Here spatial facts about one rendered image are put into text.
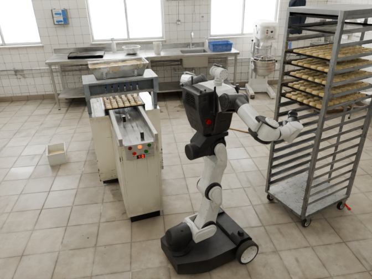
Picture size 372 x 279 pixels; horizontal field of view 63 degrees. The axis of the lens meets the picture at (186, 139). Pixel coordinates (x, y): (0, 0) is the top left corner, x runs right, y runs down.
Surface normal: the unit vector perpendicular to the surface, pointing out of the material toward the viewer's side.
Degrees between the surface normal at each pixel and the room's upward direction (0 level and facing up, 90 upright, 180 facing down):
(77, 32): 90
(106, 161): 90
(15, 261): 0
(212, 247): 0
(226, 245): 0
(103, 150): 90
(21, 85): 90
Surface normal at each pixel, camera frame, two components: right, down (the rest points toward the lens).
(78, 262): -0.02, -0.89
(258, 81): 0.00, 0.45
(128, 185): 0.32, 0.42
